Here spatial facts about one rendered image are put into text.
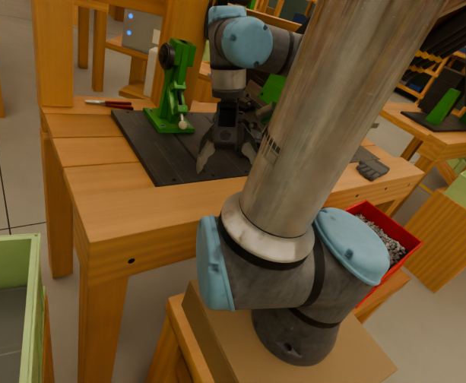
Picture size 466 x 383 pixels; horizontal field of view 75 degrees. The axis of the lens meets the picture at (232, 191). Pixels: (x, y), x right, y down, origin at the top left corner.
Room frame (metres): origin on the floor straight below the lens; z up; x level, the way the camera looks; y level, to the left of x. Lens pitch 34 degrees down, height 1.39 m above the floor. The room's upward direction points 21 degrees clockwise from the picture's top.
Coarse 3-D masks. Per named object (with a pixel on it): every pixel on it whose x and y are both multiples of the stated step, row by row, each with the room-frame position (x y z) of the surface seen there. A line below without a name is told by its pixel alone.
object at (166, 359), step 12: (168, 324) 0.35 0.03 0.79; (168, 336) 0.34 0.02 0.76; (156, 348) 0.36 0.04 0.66; (168, 348) 0.33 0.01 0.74; (156, 360) 0.35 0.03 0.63; (168, 360) 0.32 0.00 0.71; (180, 360) 0.31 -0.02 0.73; (156, 372) 0.34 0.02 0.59; (168, 372) 0.31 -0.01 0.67; (180, 372) 0.30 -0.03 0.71
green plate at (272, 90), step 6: (270, 78) 1.06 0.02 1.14; (276, 78) 1.04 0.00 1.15; (282, 78) 1.03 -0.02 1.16; (270, 84) 1.05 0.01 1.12; (276, 84) 1.03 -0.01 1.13; (282, 84) 1.02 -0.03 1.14; (264, 90) 1.05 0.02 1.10; (270, 90) 1.03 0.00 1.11; (276, 90) 1.02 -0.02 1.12; (258, 96) 1.05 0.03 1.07; (264, 96) 1.04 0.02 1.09; (270, 96) 1.02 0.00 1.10; (276, 96) 1.01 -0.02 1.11; (270, 102) 1.01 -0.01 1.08; (276, 102) 1.00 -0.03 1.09
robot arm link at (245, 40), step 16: (224, 32) 0.55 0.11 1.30; (240, 32) 0.52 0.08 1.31; (256, 32) 0.53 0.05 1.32; (272, 32) 0.58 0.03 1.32; (288, 32) 0.60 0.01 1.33; (224, 48) 0.54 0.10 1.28; (240, 48) 0.52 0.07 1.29; (256, 48) 0.53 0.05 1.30; (272, 48) 0.56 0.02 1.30; (288, 48) 0.58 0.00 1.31; (240, 64) 0.52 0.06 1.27; (256, 64) 0.54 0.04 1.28; (272, 64) 0.57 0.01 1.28
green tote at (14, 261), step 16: (0, 240) 0.28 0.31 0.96; (16, 240) 0.29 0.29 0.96; (32, 240) 0.30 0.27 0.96; (0, 256) 0.27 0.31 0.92; (16, 256) 0.29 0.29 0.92; (32, 256) 0.27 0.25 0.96; (0, 272) 0.27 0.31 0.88; (16, 272) 0.28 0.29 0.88; (32, 272) 0.25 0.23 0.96; (0, 288) 0.27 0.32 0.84; (32, 288) 0.22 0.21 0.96; (32, 304) 0.20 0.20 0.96; (32, 320) 0.19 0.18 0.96; (32, 336) 0.17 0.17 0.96; (32, 352) 0.15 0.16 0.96; (32, 368) 0.14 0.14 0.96
